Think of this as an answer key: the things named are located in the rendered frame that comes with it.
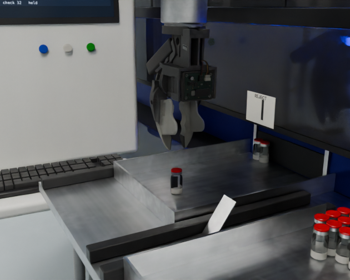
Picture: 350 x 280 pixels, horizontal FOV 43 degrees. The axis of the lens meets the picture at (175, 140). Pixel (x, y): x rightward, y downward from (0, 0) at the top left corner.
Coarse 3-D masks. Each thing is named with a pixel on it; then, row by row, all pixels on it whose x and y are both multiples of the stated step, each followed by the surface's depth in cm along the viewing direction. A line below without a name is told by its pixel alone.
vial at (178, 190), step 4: (172, 172) 80; (180, 172) 80; (172, 176) 80; (176, 176) 80; (180, 176) 80; (172, 180) 80; (176, 180) 80; (180, 180) 80; (172, 184) 80; (176, 184) 80; (180, 184) 80; (172, 188) 81; (176, 188) 80; (180, 188) 81; (172, 192) 81; (176, 192) 81; (180, 192) 81
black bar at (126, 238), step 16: (304, 192) 77; (240, 208) 71; (256, 208) 72; (272, 208) 73; (288, 208) 75; (176, 224) 66; (192, 224) 66; (224, 224) 69; (112, 240) 62; (128, 240) 62; (144, 240) 63; (160, 240) 64; (96, 256) 60; (112, 256) 61
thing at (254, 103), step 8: (248, 96) 89; (256, 96) 87; (264, 96) 84; (248, 104) 89; (256, 104) 87; (264, 104) 85; (272, 104) 83; (248, 112) 90; (256, 112) 87; (264, 112) 85; (272, 112) 83; (256, 120) 88; (264, 120) 85; (272, 120) 83; (272, 128) 84
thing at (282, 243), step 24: (288, 216) 66; (312, 216) 69; (192, 240) 59; (216, 240) 61; (240, 240) 63; (264, 240) 65; (288, 240) 65; (144, 264) 56; (168, 264) 58; (192, 264) 59; (216, 264) 59; (240, 264) 59; (264, 264) 59; (288, 264) 59; (312, 264) 59; (336, 264) 59
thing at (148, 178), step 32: (128, 160) 90; (160, 160) 93; (192, 160) 97; (224, 160) 99; (256, 160) 99; (160, 192) 82; (192, 192) 82; (224, 192) 82; (256, 192) 74; (288, 192) 77; (320, 192) 81
